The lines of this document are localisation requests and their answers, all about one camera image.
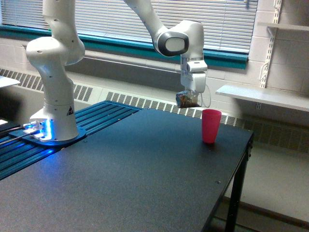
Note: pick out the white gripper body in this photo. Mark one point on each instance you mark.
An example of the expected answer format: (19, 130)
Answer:
(193, 74)

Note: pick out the clear plastic cup with nuts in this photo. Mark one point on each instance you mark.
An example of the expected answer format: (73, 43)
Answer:
(190, 99)

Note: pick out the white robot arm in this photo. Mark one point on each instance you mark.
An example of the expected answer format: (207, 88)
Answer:
(56, 121)

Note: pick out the pink plastic cup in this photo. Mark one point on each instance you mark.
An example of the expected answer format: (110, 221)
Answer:
(210, 125)

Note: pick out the white window blinds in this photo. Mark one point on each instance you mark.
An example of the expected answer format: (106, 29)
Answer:
(228, 24)

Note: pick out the black table leg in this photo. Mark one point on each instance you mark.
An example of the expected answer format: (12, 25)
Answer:
(237, 189)

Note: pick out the white tabletop at left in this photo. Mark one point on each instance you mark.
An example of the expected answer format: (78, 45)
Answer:
(7, 82)

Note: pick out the white shelf rail bracket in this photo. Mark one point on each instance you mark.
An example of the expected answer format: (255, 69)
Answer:
(272, 31)

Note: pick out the white lower wall shelf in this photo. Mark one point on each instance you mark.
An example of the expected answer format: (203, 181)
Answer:
(265, 95)

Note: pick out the white wall shelf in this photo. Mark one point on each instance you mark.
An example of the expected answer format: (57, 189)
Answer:
(284, 26)
(265, 95)

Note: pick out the white upper wall shelf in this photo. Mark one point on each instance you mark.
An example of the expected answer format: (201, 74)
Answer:
(284, 26)

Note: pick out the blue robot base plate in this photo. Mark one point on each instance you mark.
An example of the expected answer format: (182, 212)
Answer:
(57, 144)

